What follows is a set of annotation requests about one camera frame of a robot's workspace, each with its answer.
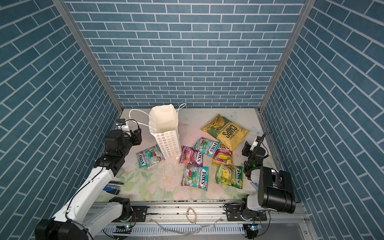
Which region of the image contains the green Fox's mint candy bag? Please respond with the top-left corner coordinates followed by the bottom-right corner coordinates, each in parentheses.
top-left (137, 145), bottom-right (165, 169)

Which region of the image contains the green Fox's lemon candy bag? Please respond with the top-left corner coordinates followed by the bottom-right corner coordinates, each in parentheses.
top-left (215, 164), bottom-right (243, 189)

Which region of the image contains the orange Fox's fruits candy bag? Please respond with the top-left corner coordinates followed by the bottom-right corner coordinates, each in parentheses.
top-left (212, 144), bottom-right (233, 166)

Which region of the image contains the white printed paper bag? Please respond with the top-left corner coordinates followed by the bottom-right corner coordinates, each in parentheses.
top-left (139, 103), bottom-right (187, 159)

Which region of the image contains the yellow chips bag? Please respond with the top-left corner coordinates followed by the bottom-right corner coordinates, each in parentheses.
top-left (202, 114), bottom-right (249, 152)

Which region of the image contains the purple snack packet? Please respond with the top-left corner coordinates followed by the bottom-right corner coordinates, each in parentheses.
top-left (179, 146), bottom-right (203, 167)

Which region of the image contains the teal snack packet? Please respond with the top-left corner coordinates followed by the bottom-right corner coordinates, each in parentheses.
top-left (181, 165), bottom-right (209, 191)

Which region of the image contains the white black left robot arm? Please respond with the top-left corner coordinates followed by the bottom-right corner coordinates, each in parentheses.
top-left (35, 128), bottom-right (142, 240)

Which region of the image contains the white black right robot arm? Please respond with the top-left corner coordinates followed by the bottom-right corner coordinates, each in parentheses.
top-left (241, 142), bottom-right (296, 221)

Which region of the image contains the blue clip left side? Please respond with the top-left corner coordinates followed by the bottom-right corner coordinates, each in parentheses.
top-left (103, 181), bottom-right (124, 195)

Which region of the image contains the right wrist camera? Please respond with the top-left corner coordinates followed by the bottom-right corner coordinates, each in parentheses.
top-left (251, 133), bottom-right (267, 151)

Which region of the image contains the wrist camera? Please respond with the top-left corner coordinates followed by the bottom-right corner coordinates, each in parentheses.
top-left (251, 133), bottom-right (267, 151)
top-left (116, 119), bottom-right (130, 133)

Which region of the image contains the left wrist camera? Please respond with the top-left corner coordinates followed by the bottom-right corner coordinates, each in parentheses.
top-left (116, 119), bottom-right (130, 133)

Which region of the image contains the white cable duct strip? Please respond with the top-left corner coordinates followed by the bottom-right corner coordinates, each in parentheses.
top-left (104, 224), bottom-right (245, 237)

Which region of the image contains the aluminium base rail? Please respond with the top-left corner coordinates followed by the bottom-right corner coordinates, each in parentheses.
top-left (131, 200), bottom-right (310, 224)

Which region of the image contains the rubber band on rail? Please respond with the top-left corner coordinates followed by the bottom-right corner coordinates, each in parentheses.
top-left (186, 208), bottom-right (197, 224)

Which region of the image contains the aluminium left corner post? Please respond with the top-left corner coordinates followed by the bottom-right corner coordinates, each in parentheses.
top-left (52, 0), bottom-right (124, 114)

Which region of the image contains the aluminium corner post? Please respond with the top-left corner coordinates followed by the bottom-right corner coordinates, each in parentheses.
top-left (259, 0), bottom-right (316, 113)
top-left (52, 0), bottom-right (124, 114)

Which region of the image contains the aluminium right corner post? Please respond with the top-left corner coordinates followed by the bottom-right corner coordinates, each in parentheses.
top-left (259, 0), bottom-right (316, 113)

